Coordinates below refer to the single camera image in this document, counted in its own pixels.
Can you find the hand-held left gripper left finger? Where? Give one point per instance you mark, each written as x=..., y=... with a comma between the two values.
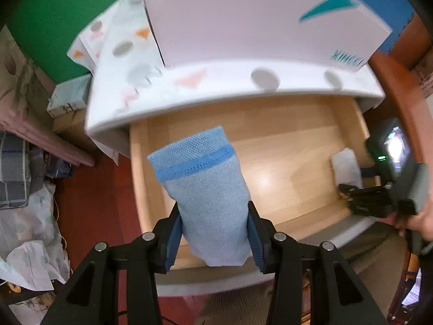
x=172, y=243

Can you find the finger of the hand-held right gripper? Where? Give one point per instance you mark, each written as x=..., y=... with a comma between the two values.
x=365, y=199
x=370, y=172

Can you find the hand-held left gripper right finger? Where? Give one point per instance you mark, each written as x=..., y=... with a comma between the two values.
x=255, y=243

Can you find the white underwear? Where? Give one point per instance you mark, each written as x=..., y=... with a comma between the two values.
x=345, y=169

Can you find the blue underwear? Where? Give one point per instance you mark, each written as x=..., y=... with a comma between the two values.
x=209, y=203

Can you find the wooden drawer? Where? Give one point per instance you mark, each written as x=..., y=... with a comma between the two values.
x=287, y=149

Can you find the person's right hand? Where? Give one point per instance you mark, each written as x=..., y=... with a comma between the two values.
x=421, y=223

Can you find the white plastic bag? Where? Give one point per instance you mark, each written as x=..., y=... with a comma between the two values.
x=30, y=243

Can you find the blue foam mat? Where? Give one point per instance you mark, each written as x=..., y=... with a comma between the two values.
x=382, y=0

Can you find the white patterned tablecloth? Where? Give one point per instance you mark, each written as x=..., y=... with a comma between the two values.
x=209, y=84

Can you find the grey plaid cloth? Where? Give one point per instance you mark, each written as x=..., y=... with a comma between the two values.
x=13, y=169

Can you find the pale blue carton box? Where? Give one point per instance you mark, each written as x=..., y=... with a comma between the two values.
x=69, y=94

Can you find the white cardboard box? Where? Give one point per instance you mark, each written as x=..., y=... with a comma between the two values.
x=236, y=17

